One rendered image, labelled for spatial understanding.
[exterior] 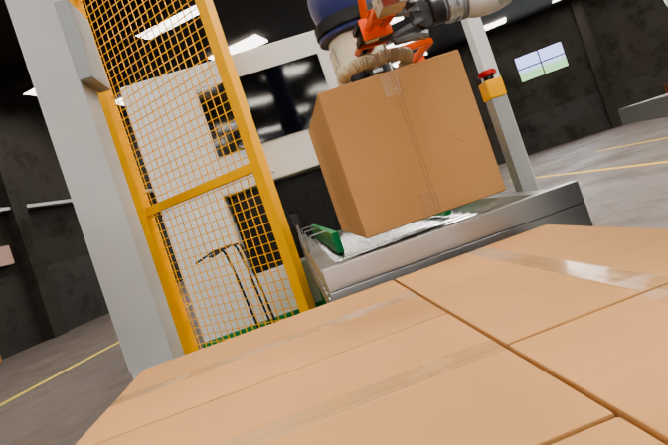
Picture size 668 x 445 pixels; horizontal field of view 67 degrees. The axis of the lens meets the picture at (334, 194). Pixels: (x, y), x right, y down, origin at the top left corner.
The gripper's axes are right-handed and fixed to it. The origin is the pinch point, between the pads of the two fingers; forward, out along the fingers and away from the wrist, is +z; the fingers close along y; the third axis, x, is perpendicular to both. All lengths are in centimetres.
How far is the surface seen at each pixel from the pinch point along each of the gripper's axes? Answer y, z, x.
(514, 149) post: 45, -49, 45
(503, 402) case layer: 62, 27, -90
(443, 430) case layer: 62, 33, -90
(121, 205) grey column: 17, 94, 57
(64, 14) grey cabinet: -56, 91, 55
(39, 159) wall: -232, 470, 935
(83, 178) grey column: 3, 104, 57
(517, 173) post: 53, -47, 45
